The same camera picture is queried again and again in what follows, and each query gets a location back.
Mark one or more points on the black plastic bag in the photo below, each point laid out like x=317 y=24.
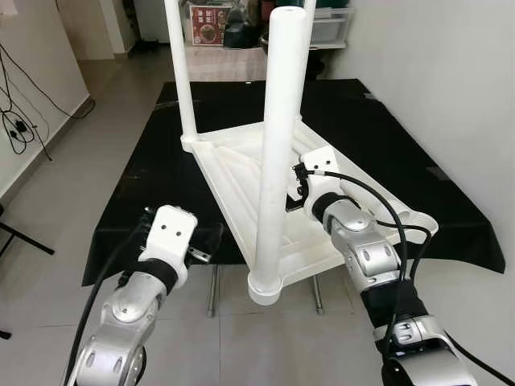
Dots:
x=241 y=28

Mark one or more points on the white plastic children table top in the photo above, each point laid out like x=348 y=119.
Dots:
x=233 y=169

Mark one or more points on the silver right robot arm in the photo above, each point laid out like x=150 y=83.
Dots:
x=362 y=249

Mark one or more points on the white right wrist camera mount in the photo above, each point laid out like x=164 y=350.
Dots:
x=318 y=161

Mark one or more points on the black tablecloth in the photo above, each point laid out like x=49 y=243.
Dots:
x=145 y=185

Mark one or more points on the red printed carton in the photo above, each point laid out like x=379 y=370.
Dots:
x=208 y=24

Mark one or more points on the pale low cabinet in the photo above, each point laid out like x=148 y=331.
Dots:
x=225 y=64

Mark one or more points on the black tripod leg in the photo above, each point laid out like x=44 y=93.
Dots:
x=28 y=240

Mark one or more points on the black round basin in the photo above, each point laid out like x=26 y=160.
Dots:
x=318 y=60

